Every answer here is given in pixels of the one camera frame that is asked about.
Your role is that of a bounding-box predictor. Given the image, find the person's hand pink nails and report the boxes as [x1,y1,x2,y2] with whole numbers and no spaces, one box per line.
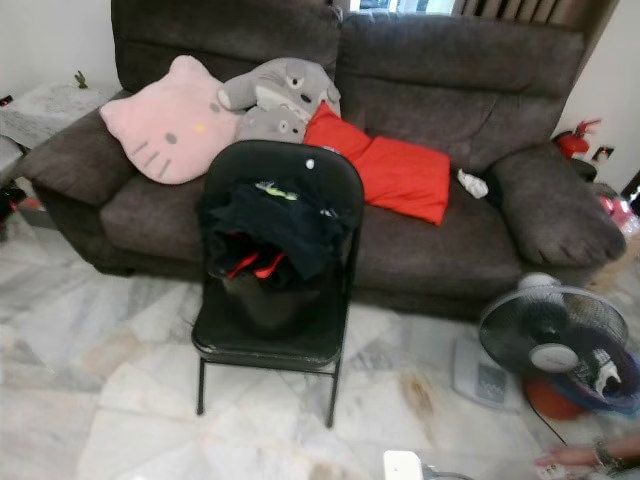
[535,440,606,473]

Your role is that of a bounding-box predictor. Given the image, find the small grey Totoro plush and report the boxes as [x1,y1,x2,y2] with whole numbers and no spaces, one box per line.
[235,103,309,146]

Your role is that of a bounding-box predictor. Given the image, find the orange round object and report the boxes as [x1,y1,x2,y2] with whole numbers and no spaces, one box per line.
[525,378,589,421]

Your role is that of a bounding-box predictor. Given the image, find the small white cloth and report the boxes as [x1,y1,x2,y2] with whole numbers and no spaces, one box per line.
[457,168,489,199]

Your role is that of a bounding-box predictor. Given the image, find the black floor fan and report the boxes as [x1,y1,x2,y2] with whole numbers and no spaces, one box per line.
[478,273,640,416]

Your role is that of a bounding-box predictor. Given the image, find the red cushion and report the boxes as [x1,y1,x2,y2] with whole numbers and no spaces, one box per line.
[303,100,453,226]

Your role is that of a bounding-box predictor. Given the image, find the red garment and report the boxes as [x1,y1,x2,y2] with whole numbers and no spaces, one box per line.
[237,250,303,281]

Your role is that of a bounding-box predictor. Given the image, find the black folding chair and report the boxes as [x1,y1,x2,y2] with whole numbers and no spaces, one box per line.
[192,140,366,429]

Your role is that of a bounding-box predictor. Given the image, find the red fire extinguisher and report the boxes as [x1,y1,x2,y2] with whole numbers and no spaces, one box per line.
[552,118,601,161]

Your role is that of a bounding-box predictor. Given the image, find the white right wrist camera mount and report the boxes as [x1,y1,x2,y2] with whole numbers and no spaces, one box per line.
[383,450,423,480]

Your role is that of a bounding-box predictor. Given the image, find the pink bag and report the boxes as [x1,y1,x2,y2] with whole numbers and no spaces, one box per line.
[598,193,640,241]

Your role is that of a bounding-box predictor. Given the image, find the pink Hello Kitty cushion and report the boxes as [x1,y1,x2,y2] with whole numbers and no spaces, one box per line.
[100,55,241,186]

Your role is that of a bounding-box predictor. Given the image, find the large grey Totoro plush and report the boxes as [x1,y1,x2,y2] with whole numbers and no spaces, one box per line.
[218,57,343,121]

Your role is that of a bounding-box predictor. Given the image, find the black folded garment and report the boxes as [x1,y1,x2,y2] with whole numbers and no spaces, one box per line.
[198,178,359,286]

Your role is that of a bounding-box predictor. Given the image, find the white cloth covered side table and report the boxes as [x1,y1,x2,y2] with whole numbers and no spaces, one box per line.
[0,80,116,151]

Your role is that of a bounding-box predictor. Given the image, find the dark brown sofa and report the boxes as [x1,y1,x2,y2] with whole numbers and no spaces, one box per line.
[20,0,629,323]

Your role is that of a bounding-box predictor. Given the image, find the dark bead bracelet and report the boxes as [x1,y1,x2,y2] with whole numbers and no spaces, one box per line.
[598,437,623,473]

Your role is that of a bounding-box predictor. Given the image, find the bright window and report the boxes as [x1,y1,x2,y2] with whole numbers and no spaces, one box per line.
[348,0,456,16]

